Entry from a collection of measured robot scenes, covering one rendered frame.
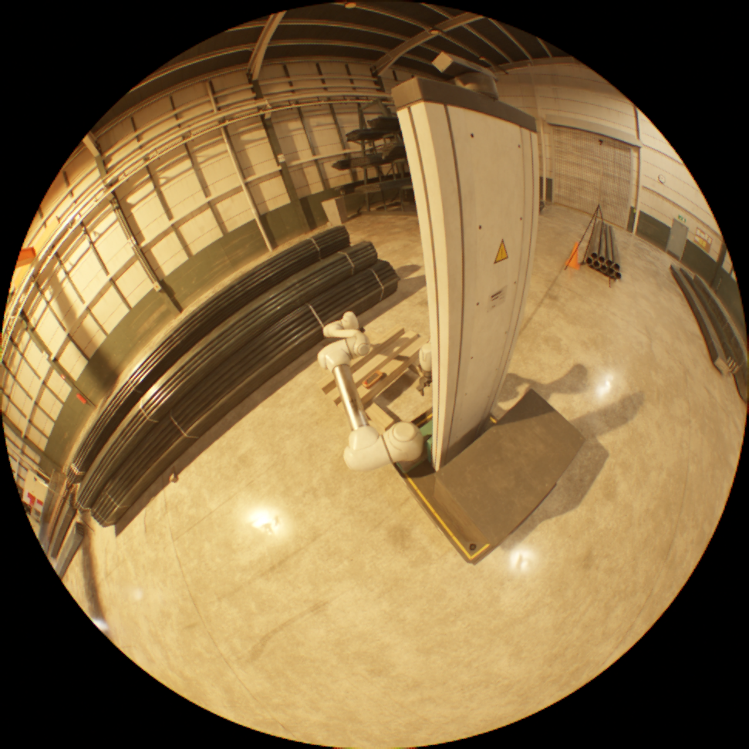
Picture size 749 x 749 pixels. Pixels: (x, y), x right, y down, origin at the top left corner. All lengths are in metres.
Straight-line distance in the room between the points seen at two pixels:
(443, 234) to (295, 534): 1.89
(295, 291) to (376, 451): 1.89
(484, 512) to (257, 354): 2.33
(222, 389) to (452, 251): 2.45
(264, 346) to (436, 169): 2.32
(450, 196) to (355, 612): 1.94
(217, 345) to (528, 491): 2.55
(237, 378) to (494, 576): 2.77
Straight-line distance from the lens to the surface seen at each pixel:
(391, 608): 1.74
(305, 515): 1.86
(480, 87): 0.49
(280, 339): 2.49
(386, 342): 2.21
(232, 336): 2.45
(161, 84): 11.25
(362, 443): 1.09
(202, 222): 9.55
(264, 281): 2.83
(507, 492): 0.85
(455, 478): 0.82
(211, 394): 2.61
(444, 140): 0.37
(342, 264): 2.71
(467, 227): 0.40
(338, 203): 9.33
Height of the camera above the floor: 1.63
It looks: 48 degrees down
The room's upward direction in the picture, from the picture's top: 18 degrees counter-clockwise
